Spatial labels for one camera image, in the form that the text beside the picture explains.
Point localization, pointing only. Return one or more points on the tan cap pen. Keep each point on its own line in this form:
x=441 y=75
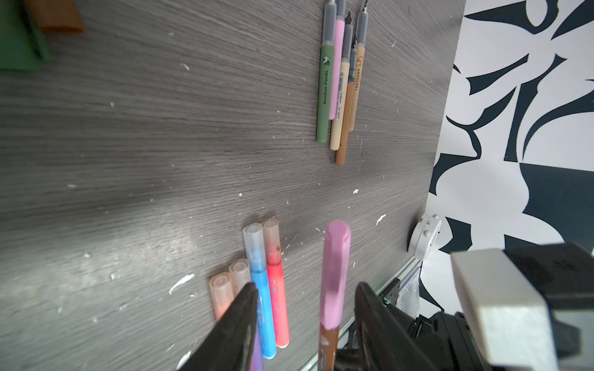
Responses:
x=347 y=37

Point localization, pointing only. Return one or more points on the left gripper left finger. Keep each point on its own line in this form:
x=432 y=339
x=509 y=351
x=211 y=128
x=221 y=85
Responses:
x=230 y=344

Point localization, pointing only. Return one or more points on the lilac cap brown pen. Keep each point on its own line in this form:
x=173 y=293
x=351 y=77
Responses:
x=346 y=92

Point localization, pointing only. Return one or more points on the purple highlighter pen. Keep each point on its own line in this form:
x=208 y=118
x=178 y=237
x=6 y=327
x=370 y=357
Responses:
x=240 y=275

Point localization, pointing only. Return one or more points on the green pen cap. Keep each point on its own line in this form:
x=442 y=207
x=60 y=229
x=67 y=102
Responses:
x=23 y=46

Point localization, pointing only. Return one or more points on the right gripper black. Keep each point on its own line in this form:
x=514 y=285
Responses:
x=561 y=273

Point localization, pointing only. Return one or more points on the light brown pen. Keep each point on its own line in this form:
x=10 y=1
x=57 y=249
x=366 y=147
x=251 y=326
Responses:
x=362 y=26

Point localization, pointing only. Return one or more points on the red pink highlighter pen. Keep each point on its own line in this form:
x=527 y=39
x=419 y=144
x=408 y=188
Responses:
x=273 y=252

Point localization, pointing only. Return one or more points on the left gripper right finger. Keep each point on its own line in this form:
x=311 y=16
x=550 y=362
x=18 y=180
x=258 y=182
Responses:
x=383 y=343

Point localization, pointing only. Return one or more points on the white round timer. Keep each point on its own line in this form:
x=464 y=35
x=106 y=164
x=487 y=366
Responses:
x=424 y=236

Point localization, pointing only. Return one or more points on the blue highlighter pen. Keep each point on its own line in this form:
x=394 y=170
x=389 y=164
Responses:
x=255 y=250

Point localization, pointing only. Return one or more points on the orange highlighter pen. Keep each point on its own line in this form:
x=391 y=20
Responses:
x=222 y=293

